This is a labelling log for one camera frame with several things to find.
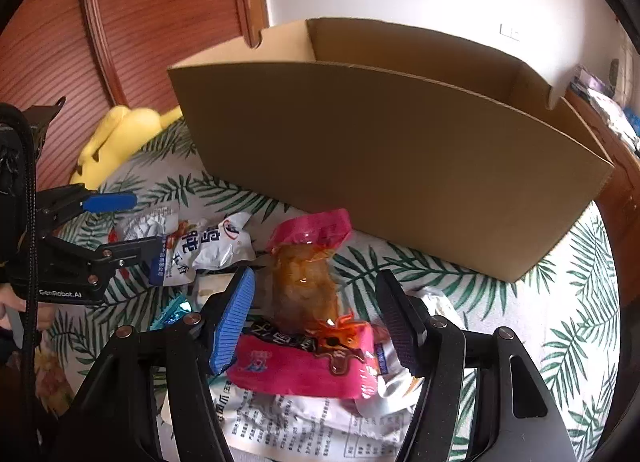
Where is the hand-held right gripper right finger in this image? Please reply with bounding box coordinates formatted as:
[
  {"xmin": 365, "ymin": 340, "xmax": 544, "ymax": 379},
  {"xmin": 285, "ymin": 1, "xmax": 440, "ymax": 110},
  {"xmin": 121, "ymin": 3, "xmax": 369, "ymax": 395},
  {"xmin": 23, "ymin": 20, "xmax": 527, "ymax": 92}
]
[{"xmin": 374, "ymin": 269, "xmax": 581, "ymax": 462}]

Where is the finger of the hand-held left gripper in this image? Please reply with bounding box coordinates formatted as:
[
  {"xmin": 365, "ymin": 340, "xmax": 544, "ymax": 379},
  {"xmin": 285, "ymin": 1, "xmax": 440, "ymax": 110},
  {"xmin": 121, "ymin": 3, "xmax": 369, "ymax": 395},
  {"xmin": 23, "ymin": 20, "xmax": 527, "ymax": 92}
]
[
  {"xmin": 37, "ymin": 184, "xmax": 138, "ymax": 233},
  {"xmin": 47, "ymin": 236, "xmax": 166, "ymax": 293}
]

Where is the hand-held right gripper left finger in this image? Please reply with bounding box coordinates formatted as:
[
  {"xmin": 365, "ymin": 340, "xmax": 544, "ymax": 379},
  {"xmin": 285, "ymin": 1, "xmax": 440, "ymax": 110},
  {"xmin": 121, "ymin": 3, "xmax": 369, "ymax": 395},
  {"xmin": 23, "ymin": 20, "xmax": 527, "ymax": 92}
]
[{"xmin": 57, "ymin": 267, "xmax": 257, "ymax": 462}]

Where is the blue food-print snack packet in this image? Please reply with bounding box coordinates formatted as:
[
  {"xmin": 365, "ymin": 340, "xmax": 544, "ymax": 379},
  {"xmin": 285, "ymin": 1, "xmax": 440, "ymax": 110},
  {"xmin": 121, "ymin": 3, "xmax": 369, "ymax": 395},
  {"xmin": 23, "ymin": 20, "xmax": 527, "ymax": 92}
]
[{"xmin": 115, "ymin": 204, "xmax": 193, "ymax": 288}]

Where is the small cream snack packet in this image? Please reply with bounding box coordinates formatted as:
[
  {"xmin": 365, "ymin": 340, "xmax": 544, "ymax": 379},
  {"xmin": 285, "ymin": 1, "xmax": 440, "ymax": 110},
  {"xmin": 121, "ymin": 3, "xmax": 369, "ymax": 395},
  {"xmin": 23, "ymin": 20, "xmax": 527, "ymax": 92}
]
[{"xmin": 196, "ymin": 271, "xmax": 236, "ymax": 304}]

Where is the white wrapper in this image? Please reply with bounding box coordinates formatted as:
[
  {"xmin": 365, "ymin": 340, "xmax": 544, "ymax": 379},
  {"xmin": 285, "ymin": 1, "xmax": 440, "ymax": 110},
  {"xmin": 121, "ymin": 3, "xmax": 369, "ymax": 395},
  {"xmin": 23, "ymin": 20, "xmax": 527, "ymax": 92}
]
[{"xmin": 407, "ymin": 287, "xmax": 468, "ymax": 330}]

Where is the teal snack wrapper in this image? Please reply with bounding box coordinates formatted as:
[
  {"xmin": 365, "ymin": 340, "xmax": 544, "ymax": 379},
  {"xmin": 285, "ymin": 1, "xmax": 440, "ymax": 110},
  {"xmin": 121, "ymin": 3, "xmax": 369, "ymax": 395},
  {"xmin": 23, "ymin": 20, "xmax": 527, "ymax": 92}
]
[{"xmin": 150, "ymin": 294, "xmax": 193, "ymax": 330}]

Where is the pink snack packet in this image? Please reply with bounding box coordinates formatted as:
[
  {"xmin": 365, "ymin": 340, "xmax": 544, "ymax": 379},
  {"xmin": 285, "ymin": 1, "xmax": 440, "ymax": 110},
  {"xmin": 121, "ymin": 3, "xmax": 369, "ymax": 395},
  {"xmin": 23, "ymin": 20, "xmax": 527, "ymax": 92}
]
[{"xmin": 225, "ymin": 312, "xmax": 391, "ymax": 400}]

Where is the white blue-lettered snack packet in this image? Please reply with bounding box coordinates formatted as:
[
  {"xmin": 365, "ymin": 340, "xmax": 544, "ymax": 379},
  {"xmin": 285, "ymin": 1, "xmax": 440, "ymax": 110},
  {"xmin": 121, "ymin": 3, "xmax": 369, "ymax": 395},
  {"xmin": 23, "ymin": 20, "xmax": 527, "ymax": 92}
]
[{"xmin": 180, "ymin": 212, "xmax": 256, "ymax": 273}]

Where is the clear pink-topped snack packet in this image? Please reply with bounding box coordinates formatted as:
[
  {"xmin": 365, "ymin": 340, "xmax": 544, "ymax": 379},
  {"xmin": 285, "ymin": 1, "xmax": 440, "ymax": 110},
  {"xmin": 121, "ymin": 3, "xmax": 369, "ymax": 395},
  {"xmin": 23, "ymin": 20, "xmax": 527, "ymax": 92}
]
[{"xmin": 265, "ymin": 208, "xmax": 353, "ymax": 338}]

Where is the large white printed snack packet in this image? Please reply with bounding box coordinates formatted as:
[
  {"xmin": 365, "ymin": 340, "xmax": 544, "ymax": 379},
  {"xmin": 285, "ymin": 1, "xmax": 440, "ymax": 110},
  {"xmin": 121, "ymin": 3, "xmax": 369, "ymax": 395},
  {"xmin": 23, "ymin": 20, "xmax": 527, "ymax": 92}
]
[{"xmin": 162, "ymin": 372, "xmax": 416, "ymax": 460}]

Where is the brown cardboard box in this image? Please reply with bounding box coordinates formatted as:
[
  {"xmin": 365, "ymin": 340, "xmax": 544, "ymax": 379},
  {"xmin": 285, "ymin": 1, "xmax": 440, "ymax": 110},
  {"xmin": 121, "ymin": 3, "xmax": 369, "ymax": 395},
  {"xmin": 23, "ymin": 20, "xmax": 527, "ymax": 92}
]
[{"xmin": 167, "ymin": 17, "xmax": 616, "ymax": 284}]

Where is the person's left hand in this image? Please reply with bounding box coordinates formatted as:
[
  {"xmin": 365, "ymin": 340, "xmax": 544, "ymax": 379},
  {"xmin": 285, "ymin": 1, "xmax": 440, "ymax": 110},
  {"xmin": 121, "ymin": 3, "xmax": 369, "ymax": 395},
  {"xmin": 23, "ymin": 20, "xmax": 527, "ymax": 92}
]
[{"xmin": 0, "ymin": 284, "xmax": 55, "ymax": 333}]

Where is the yellow plush toy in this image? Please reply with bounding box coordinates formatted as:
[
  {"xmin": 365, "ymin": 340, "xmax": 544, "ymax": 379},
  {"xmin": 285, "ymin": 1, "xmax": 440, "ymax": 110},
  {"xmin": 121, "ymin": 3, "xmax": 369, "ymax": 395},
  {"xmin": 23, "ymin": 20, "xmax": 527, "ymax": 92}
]
[{"xmin": 69, "ymin": 104, "xmax": 183, "ymax": 190}]

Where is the floral quilt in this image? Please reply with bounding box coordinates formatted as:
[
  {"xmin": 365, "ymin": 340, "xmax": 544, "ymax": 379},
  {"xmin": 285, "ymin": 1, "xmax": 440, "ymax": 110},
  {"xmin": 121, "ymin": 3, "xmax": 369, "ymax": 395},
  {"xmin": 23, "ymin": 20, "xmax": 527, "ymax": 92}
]
[{"xmin": 30, "ymin": 332, "xmax": 86, "ymax": 418}]

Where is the leaf-print bedsheet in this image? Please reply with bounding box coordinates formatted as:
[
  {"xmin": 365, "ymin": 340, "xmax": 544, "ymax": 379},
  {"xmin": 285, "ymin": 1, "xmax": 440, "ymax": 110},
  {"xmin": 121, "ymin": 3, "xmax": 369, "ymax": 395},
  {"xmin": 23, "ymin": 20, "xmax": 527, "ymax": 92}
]
[{"xmin": 40, "ymin": 117, "xmax": 623, "ymax": 462}]

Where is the wooden headboard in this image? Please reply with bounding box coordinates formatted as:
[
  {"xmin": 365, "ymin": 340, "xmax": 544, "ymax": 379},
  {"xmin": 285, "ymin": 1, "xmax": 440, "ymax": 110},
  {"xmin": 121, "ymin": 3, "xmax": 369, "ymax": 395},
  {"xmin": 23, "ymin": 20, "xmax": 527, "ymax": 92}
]
[{"xmin": 0, "ymin": 0, "xmax": 271, "ymax": 193}]

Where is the wooden desk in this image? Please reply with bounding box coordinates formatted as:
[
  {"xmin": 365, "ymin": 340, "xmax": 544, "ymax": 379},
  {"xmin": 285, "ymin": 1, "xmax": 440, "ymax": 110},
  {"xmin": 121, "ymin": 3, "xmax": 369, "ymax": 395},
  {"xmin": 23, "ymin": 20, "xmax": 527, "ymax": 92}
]
[{"xmin": 565, "ymin": 87, "xmax": 640, "ymax": 263}]

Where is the pile of small desk items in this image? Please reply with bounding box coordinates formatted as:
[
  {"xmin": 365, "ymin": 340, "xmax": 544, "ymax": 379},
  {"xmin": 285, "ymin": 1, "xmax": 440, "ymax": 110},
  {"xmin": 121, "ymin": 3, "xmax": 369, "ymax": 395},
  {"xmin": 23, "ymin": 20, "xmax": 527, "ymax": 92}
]
[{"xmin": 582, "ymin": 84, "xmax": 640, "ymax": 155}]

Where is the purple packet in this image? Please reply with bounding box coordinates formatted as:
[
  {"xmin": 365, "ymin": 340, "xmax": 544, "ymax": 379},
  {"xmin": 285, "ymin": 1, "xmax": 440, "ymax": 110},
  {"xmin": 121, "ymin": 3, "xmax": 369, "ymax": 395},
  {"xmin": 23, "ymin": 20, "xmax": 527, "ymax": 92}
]
[{"xmin": 572, "ymin": 63, "xmax": 610, "ymax": 94}]

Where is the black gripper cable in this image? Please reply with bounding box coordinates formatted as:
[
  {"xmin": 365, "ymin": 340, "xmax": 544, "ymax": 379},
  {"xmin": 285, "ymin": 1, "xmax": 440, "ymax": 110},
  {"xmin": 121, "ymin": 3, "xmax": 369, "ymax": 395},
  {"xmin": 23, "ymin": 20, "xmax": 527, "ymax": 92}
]
[{"xmin": 0, "ymin": 103, "xmax": 43, "ymax": 358}]

